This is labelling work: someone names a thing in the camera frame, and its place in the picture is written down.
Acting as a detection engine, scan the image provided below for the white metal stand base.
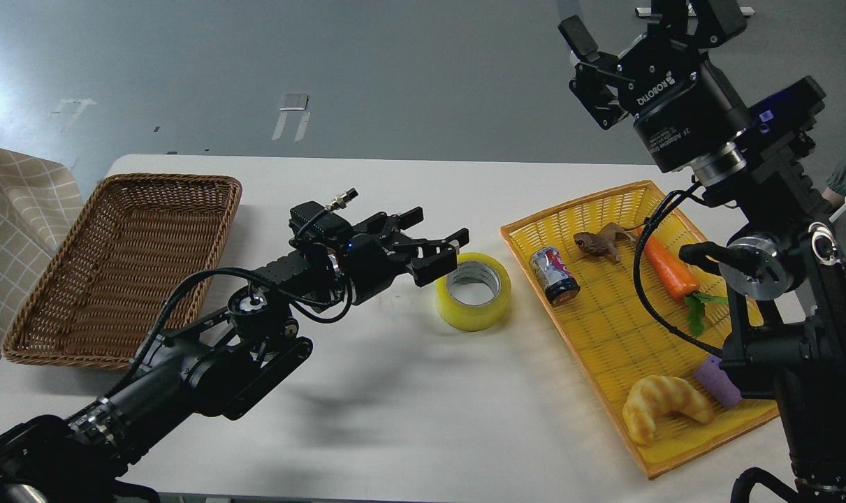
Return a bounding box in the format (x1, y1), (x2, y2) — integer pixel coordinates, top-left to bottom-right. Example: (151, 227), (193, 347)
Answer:
(634, 3), (755, 18)

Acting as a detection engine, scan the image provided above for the orange toy carrot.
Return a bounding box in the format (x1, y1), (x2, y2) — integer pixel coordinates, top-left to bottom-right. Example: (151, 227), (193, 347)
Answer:
(642, 236), (727, 341)

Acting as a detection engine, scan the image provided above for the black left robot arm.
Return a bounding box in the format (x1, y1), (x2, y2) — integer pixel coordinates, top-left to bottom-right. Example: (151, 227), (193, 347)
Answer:
(0, 189), (469, 502)

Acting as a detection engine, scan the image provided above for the beige checkered cloth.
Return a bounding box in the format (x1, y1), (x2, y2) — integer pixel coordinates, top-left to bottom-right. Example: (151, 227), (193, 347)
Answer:
(0, 147), (83, 359)

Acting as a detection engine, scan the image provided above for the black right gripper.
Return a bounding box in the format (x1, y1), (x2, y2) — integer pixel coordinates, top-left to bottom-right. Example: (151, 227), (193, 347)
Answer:
(559, 1), (751, 173)

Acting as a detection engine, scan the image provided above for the brown toy lion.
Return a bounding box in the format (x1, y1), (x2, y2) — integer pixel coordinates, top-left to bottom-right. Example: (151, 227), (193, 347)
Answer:
(573, 222), (639, 263)

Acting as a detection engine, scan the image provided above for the purple sponge block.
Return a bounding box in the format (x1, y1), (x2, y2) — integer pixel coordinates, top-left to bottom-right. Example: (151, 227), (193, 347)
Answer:
(693, 356), (743, 410)

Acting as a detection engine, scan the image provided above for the small drink can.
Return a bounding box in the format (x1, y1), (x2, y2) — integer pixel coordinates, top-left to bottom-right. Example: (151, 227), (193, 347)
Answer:
(529, 246), (581, 306)

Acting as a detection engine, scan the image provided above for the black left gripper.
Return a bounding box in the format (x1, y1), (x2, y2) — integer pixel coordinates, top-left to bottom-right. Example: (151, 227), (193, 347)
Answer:
(335, 207), (469, 305)

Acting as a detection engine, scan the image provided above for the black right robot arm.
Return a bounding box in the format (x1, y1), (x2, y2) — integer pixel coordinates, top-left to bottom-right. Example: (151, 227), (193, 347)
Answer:
(559, 1), (846, 502)

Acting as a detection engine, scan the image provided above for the yellow plastic basket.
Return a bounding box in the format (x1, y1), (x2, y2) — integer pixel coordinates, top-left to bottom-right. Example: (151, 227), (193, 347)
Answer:
(500, 180), (778, 479)

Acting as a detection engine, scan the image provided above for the brown wicker basket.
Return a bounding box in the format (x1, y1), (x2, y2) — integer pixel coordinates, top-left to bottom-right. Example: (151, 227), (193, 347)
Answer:
(1, 174), (242, 370)

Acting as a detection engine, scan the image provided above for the toy croissant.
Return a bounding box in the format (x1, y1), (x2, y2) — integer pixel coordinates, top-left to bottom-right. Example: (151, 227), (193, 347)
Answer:
(622, 375), (715, 445)

